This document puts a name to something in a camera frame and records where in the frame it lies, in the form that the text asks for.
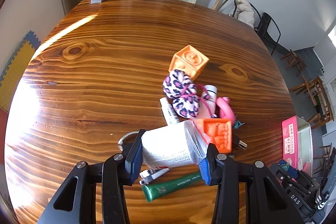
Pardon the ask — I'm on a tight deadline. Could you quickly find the large metal clamp clip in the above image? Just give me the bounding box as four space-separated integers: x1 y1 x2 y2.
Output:
117 131 138 151

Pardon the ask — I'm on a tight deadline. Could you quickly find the metal nail clipper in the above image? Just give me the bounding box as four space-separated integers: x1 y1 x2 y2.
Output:
139 168 170 185

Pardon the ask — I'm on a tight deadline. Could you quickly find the green tube with gold cap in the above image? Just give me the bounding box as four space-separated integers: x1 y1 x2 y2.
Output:
142 171 202 202

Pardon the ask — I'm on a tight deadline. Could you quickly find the bright orange toy cube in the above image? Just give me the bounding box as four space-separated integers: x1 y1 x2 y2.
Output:
195 118 233 154

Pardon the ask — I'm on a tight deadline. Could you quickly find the white gauze roll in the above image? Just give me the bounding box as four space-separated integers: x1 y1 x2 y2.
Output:
141 119 210 169

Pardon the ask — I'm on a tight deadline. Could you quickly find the teal binder clip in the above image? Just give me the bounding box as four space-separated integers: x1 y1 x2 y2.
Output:
232 121 244 129

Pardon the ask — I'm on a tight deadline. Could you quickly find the large white cream tube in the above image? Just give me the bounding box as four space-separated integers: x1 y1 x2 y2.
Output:
197 85 218 119

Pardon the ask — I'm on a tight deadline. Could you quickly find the small white green tube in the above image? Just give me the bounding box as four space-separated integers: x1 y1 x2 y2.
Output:
159 97 180 125

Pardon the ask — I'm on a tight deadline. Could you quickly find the leopard print fabric scrunchie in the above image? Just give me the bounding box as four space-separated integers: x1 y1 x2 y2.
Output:
163 69 204 119

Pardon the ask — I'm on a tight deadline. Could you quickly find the light orange toy cube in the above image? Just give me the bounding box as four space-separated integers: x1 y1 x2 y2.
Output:
169 45 209 80

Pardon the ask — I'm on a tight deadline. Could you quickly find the pink metal tin box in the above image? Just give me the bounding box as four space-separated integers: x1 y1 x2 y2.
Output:
282 116 313 176

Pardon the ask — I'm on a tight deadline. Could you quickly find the wooden chair set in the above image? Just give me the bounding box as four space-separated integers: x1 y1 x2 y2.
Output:
289 75 334 129

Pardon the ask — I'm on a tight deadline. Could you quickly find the wooden stool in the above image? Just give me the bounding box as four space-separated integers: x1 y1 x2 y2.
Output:
280 50 307 77

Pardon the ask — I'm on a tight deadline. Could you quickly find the colourful foam floor mat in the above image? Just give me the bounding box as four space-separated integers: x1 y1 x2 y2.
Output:
1 31 41 113

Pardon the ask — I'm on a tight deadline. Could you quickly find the black metal chair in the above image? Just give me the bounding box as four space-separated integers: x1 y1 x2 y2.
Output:
231 0 281 56

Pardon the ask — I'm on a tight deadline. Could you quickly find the white jacket on chair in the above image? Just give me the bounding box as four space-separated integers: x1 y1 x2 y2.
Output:
231 0 255 28

